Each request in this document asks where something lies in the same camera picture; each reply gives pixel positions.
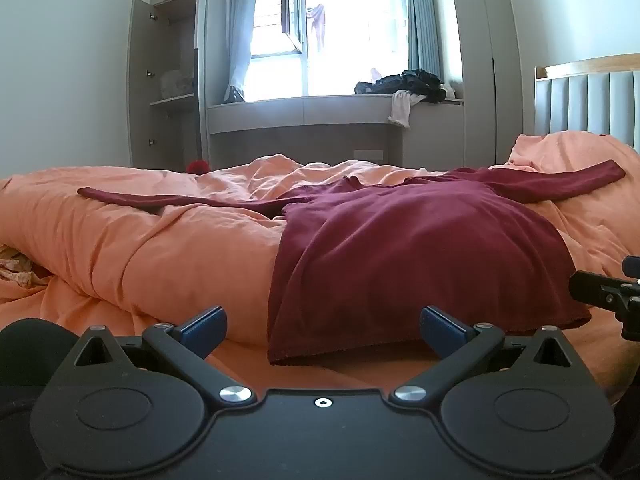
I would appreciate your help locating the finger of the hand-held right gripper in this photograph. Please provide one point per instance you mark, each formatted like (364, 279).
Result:
(592, 287)
(631, 266)

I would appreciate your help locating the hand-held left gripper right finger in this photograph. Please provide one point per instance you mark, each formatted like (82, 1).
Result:
(440, 331)

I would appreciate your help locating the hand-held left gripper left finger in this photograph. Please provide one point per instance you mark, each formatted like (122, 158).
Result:
(202, 331)

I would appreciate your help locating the maroon towel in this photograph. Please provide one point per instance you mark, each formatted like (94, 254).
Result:
(400, 260)

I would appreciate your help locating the pile of dark clothes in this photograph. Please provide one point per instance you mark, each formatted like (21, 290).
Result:
(400, 82)

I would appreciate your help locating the orange duvet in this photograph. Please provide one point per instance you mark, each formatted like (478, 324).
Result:
(150, 240)

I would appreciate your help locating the red fluffy object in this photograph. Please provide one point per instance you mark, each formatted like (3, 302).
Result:
(200, 167)

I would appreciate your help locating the grey padded headboard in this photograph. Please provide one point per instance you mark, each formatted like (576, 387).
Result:
(590, 105)

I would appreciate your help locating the floral cloth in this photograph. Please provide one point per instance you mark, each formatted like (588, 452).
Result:
(17, 267)

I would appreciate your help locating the white hanging garment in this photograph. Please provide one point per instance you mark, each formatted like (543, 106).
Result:
(401, 110)

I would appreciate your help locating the tall beige wardrobe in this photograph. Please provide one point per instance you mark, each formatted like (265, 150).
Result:
(480, 85)

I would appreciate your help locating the small dark object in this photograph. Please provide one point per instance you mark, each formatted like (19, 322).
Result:
(235, 94)

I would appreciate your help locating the small white cloth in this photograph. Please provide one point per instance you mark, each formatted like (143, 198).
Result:
(448, 91)

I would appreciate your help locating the beige window seat cabinet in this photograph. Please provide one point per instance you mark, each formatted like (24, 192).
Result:
(300, 110)

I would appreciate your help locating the open beige wardrobe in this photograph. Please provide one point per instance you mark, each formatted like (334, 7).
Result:
(140, 85)

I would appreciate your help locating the pale pink cloth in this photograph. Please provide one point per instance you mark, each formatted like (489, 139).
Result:
(375, 74)

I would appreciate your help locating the window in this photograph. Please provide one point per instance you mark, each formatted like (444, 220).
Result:
(350, 60)

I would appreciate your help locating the light blue sheer curtain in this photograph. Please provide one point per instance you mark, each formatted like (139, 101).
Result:
(241, 35)

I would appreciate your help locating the pink hanging garment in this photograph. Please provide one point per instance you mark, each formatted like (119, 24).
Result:
(317, 25)

